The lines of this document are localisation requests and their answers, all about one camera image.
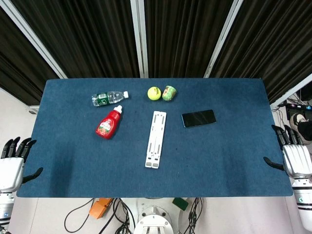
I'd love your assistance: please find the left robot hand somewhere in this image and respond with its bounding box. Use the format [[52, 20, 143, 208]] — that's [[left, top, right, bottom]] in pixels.
[[0, 136, 44, 192]]

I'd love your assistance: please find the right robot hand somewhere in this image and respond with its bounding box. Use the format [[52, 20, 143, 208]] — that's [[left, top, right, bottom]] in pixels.
[[263, 124, 312, 180]]

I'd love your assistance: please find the teal smartphone with black screen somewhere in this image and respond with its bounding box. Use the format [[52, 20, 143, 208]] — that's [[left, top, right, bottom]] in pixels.
[[181, 109, 217, 128]]

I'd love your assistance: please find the black trouser leg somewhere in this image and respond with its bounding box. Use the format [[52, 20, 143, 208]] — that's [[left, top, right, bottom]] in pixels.
[[297, 120, 312, 145]]

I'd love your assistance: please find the white sneaker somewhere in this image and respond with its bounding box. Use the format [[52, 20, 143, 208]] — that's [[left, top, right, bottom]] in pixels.
[[289, 112, 308, 134]]

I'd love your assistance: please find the orange box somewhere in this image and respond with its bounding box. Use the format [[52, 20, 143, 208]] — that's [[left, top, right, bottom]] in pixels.
[[89, 197, 114, 219]]

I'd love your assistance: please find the black pleated curtain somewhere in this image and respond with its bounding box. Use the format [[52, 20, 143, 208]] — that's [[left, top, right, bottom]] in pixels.
[[143, 0, 235, 78], [10, 0, 141, 79], [0, 7, 59, 106], [211, 0, 312, 104]]

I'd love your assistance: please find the red ketchup squeeze bottle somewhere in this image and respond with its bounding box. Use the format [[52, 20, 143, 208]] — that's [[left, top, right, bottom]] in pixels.
[[95, 105, 123, 140]]

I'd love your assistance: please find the clear water bottle green label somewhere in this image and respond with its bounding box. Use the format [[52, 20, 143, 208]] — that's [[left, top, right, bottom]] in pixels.
[[91, 90, 129, 107]]

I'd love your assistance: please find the green block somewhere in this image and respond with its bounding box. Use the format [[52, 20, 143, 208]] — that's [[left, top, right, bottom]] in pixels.
[[172, 197, 190, 211]]

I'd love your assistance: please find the blue felt table cloth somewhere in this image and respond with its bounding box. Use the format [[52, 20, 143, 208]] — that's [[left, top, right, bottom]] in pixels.
[[16, 78, 294, 198]]

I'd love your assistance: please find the white folding laptop stand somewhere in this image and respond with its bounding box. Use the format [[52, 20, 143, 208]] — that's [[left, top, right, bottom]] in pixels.
[[144, 111, 168, 169]]

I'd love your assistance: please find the green printed paper cup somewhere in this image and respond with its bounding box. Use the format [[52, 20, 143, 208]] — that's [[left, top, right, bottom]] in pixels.
[[162, 85, 177, 101]]

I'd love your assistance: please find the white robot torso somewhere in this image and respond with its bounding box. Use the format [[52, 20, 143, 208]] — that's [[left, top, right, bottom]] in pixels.
[[133, 197, 181, 234]]

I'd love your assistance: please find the yellow tennis ball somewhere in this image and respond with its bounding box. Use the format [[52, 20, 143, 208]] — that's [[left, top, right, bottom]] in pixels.
[[147, 86, 162, 101]]

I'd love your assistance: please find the black electronics with cables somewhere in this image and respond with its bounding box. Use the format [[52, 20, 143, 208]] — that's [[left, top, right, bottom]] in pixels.
[[284, 82, 312, 120]]

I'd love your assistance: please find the white frame post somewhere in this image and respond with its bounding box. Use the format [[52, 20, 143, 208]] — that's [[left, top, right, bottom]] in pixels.
[[0, 0, 68, 79], [130, 0, 149, 78], [203, 0, 244, 78], [270, 72, 312, 108]]

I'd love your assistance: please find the black cable loop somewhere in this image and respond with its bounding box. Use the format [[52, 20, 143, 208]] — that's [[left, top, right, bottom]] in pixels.
[[64, 197, 96, 234]]

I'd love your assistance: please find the black cable bundle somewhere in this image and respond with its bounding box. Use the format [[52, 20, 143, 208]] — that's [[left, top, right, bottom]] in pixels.
[[112, 197, 136, 234], [182, 197, 204, 234]]

